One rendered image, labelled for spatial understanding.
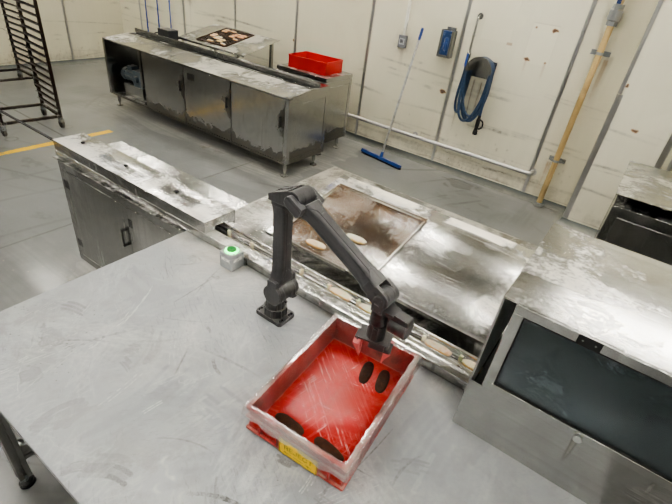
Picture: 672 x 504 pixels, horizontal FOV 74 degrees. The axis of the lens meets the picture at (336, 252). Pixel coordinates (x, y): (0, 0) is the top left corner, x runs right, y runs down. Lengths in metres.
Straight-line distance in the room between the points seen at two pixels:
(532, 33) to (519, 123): 0.83
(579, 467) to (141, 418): 1.17
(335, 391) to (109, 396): 0.65
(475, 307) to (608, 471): 0.68
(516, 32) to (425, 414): 4.18
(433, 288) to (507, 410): 0.61
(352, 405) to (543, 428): 0.52
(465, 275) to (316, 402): 0.82
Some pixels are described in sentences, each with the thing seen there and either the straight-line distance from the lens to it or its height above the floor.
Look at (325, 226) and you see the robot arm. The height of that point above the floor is 1.29.
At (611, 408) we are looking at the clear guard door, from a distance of 1.27.
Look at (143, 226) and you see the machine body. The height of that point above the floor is 0.70.
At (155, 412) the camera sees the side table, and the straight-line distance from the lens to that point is 1.43.
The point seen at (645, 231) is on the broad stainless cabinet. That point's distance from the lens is 3.04.
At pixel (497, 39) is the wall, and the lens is 5.13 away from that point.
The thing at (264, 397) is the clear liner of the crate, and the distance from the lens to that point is 1.32.
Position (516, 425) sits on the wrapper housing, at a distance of 1.39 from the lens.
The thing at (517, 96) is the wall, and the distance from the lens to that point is 5.11.
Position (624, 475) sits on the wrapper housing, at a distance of 1.39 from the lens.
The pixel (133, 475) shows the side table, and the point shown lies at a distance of 1.33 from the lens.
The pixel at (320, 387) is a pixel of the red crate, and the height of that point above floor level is 0.82.
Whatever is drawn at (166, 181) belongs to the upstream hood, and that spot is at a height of 0.92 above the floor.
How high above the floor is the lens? 1.94
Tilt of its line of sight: 33 degrees down
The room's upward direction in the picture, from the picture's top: 8 degrees clockwise
